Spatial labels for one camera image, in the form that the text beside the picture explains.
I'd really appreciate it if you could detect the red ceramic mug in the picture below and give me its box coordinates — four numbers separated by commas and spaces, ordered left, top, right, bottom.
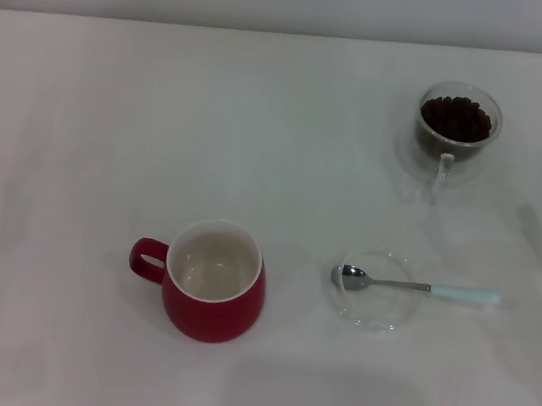
119, 205, 278, 352

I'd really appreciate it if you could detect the metal spoon with blue handle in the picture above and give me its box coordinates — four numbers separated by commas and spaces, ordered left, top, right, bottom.
328, 261, 504, 314

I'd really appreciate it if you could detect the heap of coffee beans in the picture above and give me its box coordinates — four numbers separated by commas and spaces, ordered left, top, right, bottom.
412, 91, 497, 167

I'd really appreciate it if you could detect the clear glass cup with handle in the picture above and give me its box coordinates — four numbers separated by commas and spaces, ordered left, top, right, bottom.
405, 77, 509, 208

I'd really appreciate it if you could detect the small clear glass dish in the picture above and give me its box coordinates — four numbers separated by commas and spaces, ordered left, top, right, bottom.
319, 241, 429, 339

